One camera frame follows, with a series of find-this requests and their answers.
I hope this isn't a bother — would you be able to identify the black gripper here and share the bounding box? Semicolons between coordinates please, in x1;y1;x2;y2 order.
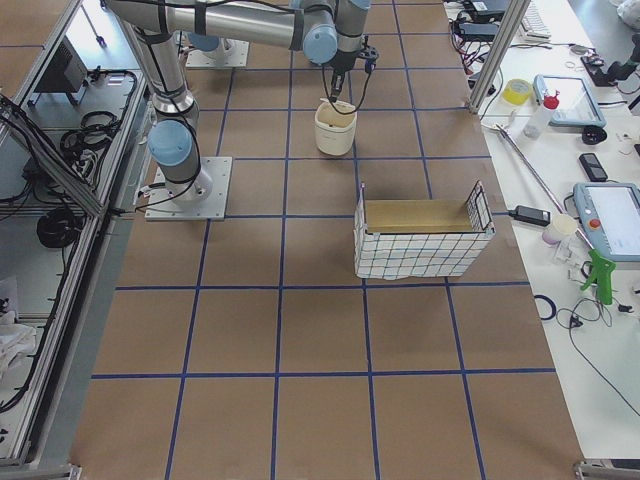
328;33;376;103

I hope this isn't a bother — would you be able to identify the white trash can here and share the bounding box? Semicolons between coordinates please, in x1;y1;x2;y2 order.
314;98;357;156

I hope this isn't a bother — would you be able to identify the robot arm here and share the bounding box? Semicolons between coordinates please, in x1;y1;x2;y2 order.
106;1;378;124

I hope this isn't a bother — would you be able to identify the metal rod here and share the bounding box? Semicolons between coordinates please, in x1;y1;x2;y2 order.
482;123;596;251

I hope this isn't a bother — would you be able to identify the wooden box with grid cloth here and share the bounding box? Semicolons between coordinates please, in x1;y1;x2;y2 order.
354;181;496;281

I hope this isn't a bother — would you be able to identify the yellow tape roll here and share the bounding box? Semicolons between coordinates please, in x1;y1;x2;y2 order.
502;78;532;106

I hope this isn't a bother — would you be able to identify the white bottle red cap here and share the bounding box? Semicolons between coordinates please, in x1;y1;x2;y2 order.
523;91;559;140

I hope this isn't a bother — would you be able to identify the black power adapter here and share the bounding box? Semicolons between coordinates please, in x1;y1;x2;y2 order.
508;205;551;227

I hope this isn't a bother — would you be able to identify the blue teach pendant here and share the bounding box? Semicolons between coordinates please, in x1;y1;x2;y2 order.
533;74;606;128

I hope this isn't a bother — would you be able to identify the paper cup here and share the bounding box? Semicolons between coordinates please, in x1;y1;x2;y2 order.
541;213;578;245

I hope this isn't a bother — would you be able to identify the black phone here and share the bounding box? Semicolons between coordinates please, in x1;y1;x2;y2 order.
578;153;608;183

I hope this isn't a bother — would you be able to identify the green plastic gun tool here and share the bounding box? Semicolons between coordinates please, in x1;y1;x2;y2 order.
580;248;616;305

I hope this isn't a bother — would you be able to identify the aluminium frame post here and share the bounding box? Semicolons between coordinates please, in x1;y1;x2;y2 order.
467;0;530;114

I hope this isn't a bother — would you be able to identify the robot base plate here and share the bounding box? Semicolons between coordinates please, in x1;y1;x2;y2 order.
144;157;233;221

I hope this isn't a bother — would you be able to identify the blue tape ring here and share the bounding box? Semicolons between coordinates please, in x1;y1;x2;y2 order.
532;293;557;321

